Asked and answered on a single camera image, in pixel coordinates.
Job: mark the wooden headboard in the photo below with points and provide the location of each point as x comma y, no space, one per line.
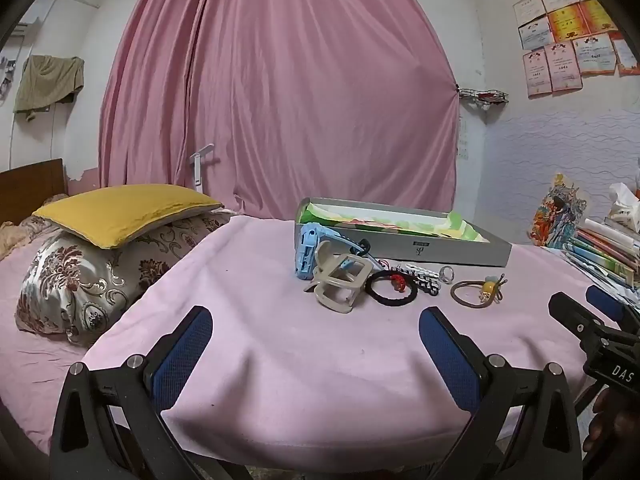
30,185

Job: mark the blue wrist watch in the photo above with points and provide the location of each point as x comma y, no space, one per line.
305,255

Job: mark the floral satin pillow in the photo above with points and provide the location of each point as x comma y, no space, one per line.
75,280

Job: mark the colourful painted paper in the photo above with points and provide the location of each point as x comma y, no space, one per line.
400,225

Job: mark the tissue pack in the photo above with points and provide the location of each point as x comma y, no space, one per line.
625,207

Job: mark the wall calendar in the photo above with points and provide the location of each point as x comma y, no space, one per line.
463,145

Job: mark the stack of books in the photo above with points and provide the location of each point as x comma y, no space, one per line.
600,255

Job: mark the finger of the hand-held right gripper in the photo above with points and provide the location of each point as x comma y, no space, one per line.
605,305
575,317

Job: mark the grey shallow box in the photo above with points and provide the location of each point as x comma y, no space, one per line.
450,252

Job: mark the pink bed sheet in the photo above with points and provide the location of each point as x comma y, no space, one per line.
30,370

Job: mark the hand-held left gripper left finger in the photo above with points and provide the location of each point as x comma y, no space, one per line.
182,355

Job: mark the pink curtain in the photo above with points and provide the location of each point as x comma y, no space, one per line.
300,85

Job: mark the group of wall certificates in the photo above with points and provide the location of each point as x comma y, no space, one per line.
565,25

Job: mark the beige blanket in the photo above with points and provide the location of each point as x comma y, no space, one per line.
15,237

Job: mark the white desk lamp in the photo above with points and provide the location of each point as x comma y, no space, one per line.
196,175

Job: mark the green hanging cloth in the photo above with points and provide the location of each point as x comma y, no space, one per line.
47,82

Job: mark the yellow pillow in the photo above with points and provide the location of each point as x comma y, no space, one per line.
125,212

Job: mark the beige hair claw clip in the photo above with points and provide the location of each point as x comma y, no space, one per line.
334,306

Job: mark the person's right hand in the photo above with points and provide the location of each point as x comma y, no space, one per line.
617,425

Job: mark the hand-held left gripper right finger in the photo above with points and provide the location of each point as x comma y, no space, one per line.
447,360

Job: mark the colourful figure cutout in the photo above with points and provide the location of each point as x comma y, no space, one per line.
555,215

